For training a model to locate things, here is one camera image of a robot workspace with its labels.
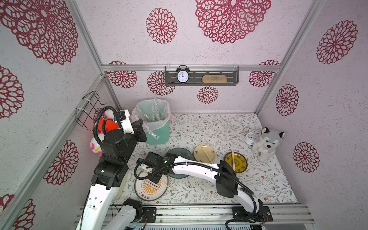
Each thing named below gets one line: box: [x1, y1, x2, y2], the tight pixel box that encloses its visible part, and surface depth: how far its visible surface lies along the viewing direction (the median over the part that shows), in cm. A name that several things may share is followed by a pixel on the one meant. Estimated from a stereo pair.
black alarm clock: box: [176, 64, 190, 84], surface depth 92 cm
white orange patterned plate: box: [134, 175, 169, 202], surface depth 83 cm
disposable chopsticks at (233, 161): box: [231, 150, 236, 173], surface depth 94 cm
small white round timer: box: [244, 132, 258, 146], surface depth 103 cm
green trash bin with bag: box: [130, 98, 177, 145], surface depth 93 cm
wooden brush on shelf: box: [201, 74, 228, 84], surface depth 92 cm
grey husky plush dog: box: [252, 126, 286, 162], surface depth 85 cm
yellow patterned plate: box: [224, 151, 248, 173], surface depth 95 cm
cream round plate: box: [193, 144, 216, 164], surface depth 98 cm
